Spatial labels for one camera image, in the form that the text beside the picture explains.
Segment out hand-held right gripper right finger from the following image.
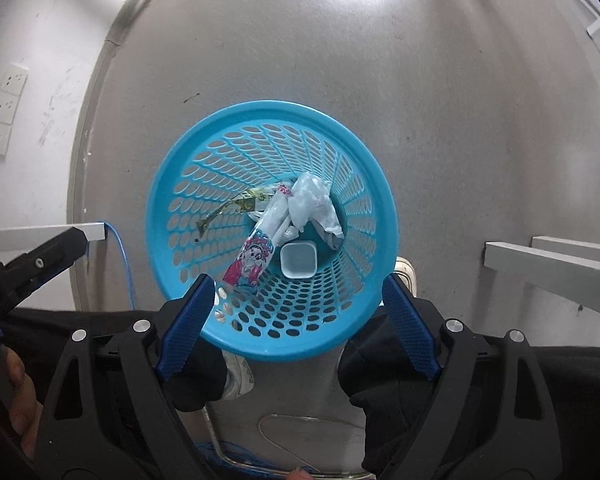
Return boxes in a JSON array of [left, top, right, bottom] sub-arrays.
[[379, 273, 564, 480]]

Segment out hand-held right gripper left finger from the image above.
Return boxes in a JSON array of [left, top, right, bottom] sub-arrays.
[[34, 273, 217, 480]]

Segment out pink printed wrapper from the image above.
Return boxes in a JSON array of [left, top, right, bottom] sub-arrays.
[[220, 183, 294, 294]]

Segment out white plastic cup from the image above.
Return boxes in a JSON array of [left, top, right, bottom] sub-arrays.
[[280, 240, 318, 280]]

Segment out green printed wrapper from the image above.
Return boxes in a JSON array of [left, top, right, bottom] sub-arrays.
[[195, 186, 277, 244]]

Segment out blue plastic basket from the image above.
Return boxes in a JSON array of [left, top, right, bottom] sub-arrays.
[[145, 100, 399, 362]]

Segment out white plastic bag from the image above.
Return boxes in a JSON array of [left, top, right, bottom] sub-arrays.
[[285, 172, 332, 234]]

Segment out person's left hand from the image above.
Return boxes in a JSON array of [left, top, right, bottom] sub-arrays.
[[0, 347, 46, 459]]

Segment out person's black pants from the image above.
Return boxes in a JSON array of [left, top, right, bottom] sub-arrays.
[[0, 299, 600, 480]]

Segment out blue cable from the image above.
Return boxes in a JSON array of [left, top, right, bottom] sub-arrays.
[[101, 219, 137, 312]]

